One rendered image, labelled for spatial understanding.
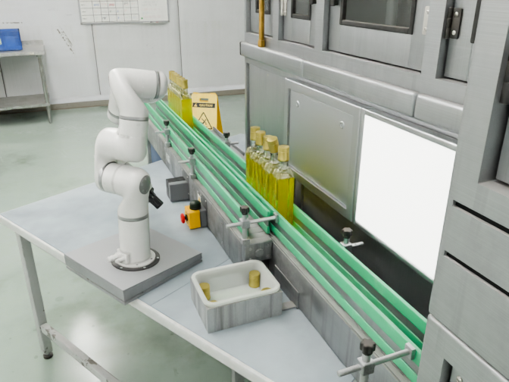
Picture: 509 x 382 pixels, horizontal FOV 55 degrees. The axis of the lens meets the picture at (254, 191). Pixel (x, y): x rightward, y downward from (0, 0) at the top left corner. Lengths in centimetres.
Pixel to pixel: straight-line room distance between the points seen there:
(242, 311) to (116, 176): 55
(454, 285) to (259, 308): 85
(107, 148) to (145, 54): 590
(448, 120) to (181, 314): 88
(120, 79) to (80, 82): 585
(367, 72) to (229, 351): 81
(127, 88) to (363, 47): 67
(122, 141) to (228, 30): 626
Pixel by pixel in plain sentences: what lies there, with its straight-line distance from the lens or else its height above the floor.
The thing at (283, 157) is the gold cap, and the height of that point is 113.
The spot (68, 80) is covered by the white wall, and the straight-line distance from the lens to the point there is 731.
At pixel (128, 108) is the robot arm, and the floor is 129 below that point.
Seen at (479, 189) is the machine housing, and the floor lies 143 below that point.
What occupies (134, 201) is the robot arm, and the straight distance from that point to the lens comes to 150.
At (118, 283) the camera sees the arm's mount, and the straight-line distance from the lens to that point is 152.
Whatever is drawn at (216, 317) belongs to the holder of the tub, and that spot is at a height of 79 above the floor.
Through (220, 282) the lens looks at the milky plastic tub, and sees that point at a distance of 149.
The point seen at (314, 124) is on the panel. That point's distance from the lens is 157.
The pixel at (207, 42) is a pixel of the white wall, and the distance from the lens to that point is 757.
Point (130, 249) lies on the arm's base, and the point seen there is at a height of 86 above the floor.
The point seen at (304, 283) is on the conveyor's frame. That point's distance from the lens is 137.
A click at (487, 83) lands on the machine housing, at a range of 54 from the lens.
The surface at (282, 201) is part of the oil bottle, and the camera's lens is 153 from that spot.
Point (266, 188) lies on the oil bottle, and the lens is 158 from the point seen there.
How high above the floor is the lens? 162
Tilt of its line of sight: 23 degrees down
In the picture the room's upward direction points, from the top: straight up
